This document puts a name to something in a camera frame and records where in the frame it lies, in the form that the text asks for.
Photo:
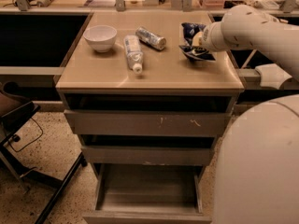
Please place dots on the clear plastic water bottle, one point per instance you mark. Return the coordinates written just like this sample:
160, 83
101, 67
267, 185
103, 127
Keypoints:
134, 54

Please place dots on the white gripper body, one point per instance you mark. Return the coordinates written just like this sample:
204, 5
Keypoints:
207, 36

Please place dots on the middle drawer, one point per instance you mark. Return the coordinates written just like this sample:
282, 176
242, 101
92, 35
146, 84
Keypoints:
148, 155

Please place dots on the open bottom drawer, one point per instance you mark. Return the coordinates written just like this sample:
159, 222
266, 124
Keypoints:
147, 194

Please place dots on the silver drink can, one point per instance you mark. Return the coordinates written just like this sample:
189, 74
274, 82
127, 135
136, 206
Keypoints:
150, 38

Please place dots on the top drawer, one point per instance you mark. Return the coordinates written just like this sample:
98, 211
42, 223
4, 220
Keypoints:
138, 123

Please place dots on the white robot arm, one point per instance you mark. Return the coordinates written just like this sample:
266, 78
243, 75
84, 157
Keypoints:
257, 167

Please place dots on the grey drawer cabinet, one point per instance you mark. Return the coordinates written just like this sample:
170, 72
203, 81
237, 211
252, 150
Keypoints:
169, 82

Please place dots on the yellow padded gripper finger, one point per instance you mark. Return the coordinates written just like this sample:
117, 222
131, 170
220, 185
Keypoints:
196, 41

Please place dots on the blue chip bag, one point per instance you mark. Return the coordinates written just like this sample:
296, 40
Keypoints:
194, 54

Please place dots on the white plastic housing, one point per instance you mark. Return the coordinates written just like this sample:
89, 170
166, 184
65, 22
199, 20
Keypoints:
272, 75

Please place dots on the white bowl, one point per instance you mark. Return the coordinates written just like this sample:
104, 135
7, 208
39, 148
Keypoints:
100, 38

